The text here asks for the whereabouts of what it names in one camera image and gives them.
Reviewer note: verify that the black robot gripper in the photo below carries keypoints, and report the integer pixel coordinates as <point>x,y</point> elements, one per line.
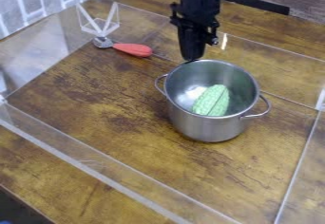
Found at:
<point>196,12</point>

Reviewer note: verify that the pink handled metal spoon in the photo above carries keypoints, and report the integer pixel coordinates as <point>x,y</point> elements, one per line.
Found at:
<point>134,49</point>

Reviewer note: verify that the black strip on table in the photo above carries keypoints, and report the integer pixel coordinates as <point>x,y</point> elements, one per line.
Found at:
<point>260,4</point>

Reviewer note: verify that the stainless steel pot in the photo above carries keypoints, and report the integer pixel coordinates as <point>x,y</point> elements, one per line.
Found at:
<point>185,83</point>

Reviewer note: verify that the green bitter gourd toy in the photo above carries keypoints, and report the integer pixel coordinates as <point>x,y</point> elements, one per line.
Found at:
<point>213,101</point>

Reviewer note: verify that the clear acrylic barrier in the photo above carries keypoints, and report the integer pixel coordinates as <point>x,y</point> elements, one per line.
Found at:
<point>85,103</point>

